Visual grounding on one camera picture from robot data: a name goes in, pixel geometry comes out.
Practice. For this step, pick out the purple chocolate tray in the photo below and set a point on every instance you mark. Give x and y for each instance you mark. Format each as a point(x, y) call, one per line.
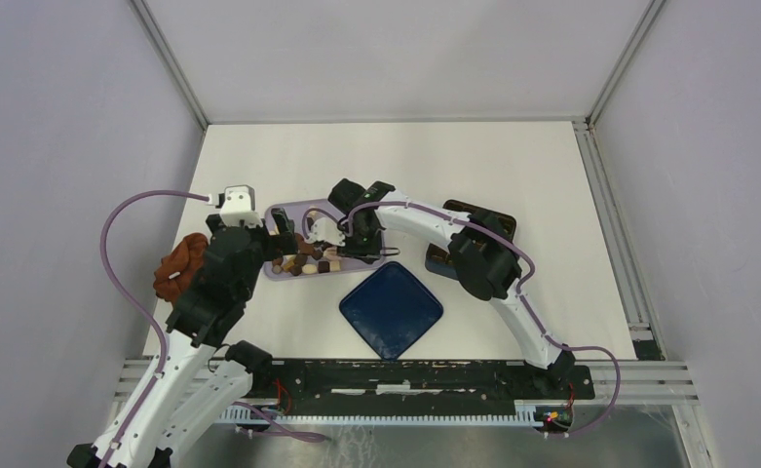
point(321, 260)

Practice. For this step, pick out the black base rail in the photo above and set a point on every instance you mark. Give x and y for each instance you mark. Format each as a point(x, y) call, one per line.
point(412, 388)

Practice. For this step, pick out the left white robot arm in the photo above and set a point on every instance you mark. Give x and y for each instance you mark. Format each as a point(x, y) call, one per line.
point(160, 423)

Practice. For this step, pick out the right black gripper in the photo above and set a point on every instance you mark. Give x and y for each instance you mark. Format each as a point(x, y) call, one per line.
point(368, 254)

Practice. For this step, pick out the brown crumpled cloth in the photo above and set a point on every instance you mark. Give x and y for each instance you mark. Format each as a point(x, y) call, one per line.
point(177, 269)

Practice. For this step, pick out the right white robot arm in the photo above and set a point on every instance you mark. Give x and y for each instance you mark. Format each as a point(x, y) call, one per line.
point(487, 264)

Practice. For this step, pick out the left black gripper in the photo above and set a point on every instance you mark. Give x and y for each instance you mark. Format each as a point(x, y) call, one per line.
point(282, 243)

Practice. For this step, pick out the blue tin lid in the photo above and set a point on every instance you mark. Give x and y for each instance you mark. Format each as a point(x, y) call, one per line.
point(391, 310)

